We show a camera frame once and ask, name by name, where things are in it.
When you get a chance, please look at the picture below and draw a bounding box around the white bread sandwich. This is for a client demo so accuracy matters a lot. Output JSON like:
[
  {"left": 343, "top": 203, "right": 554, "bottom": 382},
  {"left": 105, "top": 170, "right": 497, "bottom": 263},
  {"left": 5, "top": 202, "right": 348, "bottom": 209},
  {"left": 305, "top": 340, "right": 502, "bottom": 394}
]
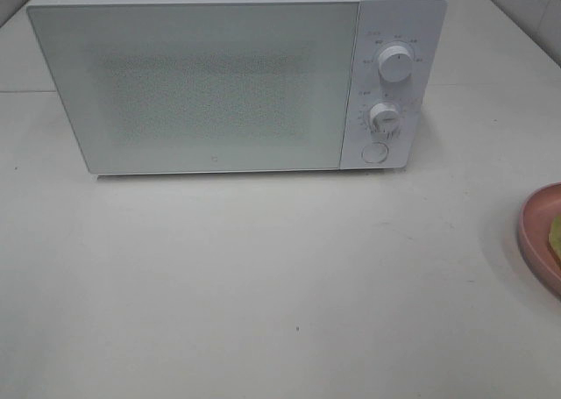
[{"left": 547, "top": 215, "right": 561, "bottom": 267}]

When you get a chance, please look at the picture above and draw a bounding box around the upper white power knob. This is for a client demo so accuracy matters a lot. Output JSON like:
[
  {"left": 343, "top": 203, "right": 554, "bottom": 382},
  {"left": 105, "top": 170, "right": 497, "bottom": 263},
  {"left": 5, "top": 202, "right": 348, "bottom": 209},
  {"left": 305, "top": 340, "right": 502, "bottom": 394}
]
[{"left": 377, "top": 41, "right": 414, "bottom": 83}]

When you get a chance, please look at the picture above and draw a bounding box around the white microwave oven body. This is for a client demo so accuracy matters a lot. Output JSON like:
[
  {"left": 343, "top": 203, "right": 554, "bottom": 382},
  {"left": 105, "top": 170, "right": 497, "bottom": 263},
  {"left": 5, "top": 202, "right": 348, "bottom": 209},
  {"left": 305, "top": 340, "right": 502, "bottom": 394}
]
[{"left": 26, "top": 0, "right": 447, "bottom": 174}]

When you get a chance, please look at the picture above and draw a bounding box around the lower white timer knob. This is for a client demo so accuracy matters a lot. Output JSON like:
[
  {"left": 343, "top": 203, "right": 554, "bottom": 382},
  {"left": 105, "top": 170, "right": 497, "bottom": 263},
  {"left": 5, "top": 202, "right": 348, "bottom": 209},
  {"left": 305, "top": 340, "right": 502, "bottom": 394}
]
[{"left": 368, "top": 103, "right": 401, "bottom": 133}]

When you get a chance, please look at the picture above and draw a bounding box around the round white door button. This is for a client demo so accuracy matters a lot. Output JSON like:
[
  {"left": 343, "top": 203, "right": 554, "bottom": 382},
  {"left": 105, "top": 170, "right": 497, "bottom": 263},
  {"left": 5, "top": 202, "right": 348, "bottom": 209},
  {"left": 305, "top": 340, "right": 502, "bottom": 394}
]
[{"left": 361, "top": 142, "right": 389, "bottom": 164}]

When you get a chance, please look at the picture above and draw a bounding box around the white microwave door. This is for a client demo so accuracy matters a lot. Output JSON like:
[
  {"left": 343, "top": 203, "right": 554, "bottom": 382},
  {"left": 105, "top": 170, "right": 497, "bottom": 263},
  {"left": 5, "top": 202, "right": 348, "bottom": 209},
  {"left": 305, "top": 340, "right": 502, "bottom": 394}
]
[{"left": 28, "top": 3, "right": 359, "bottom": 175}]

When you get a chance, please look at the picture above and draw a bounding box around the pink round plate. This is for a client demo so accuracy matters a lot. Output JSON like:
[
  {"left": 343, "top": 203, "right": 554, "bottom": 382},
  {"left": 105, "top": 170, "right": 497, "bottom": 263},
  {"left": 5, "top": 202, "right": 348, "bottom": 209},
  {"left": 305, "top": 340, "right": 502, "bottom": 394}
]
[{"left": 516, "top": 182, "right": 560, "bottom": 299}]

